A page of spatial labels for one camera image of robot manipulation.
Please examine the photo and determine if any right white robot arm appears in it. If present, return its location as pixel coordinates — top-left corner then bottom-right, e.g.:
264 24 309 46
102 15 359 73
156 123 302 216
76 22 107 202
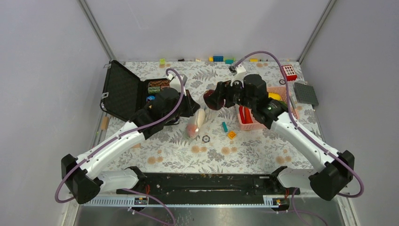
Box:
203 74 355 201

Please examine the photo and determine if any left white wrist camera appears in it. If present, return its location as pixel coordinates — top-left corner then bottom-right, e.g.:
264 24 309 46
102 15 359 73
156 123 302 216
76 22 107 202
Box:
167 72 188 96

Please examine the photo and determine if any dark grey baseplate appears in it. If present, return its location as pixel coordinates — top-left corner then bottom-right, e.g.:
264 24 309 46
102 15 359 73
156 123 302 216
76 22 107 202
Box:
294 82 319 106

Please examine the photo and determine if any white radish toy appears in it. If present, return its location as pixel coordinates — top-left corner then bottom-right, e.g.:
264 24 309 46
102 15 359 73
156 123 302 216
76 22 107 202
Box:
194 108 206 128

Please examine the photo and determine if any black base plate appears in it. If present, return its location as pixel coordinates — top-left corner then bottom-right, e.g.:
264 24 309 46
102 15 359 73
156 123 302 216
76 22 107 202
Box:
132 173 300 205

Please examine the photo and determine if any dark red eggplant toy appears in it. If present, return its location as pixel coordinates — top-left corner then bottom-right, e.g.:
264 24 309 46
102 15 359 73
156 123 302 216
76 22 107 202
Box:
203 89 218 111

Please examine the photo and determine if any clear zip top bag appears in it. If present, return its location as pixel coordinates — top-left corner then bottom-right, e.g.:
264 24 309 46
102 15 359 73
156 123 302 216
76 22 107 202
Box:
185 89 218 138

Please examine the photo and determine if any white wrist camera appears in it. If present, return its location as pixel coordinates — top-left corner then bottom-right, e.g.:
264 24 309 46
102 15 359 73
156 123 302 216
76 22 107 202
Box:
167 72 188 96
229 64 247 86

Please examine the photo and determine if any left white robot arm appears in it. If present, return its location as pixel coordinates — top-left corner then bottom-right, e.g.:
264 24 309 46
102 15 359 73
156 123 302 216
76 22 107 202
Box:
55 88 200 204

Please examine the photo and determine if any green teal brick at wall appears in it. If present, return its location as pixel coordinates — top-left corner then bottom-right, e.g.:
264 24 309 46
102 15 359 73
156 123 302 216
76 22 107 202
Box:
223 58 235 65

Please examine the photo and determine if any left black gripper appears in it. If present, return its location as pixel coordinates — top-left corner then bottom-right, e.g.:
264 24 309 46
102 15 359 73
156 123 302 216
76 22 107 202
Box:
164 89 200 123

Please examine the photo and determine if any blue brick at wall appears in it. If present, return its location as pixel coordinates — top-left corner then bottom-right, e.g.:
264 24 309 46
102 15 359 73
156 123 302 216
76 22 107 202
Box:
212 56 224 62

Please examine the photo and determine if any red grid block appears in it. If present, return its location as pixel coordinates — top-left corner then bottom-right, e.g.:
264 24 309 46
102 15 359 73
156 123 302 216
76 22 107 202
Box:
282 65 298 81

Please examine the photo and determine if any orange square brick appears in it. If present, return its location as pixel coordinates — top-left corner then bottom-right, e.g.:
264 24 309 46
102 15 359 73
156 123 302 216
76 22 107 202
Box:
227 131 237 140

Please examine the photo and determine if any wooden block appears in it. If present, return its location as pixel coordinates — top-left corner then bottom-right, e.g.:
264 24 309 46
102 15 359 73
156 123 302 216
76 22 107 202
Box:
100 116 110 131

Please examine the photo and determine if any teal small brick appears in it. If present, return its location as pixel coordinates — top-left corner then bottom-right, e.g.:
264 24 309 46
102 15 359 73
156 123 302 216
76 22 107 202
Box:
222 122 228 133

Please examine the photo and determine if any peach toy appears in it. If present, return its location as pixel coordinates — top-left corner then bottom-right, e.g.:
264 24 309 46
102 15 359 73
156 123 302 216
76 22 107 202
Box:
186 124 199 138

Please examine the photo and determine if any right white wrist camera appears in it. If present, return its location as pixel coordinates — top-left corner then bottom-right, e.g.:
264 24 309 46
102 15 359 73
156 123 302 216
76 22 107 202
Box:
229 64 247 86

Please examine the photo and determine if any black open case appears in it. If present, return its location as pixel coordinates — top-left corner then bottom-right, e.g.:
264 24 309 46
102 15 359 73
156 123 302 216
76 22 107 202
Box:
100 60 170 122

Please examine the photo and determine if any black ring washer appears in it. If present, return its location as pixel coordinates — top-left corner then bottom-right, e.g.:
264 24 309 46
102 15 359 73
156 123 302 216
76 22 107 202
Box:
202 135 210 143

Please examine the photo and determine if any pink plastic basket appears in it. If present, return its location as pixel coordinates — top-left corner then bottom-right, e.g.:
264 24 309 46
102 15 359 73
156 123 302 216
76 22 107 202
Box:
237 86 301 132

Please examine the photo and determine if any yellow pepper toy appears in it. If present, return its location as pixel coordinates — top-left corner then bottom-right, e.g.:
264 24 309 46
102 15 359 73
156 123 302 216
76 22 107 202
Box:
268 92 282 101

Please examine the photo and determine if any red chili toy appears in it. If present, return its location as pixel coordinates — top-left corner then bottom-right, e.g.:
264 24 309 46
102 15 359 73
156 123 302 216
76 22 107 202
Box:
239 106 253 124

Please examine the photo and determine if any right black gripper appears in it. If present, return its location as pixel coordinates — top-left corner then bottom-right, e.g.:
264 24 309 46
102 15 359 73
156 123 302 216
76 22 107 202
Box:
205 77 256 110

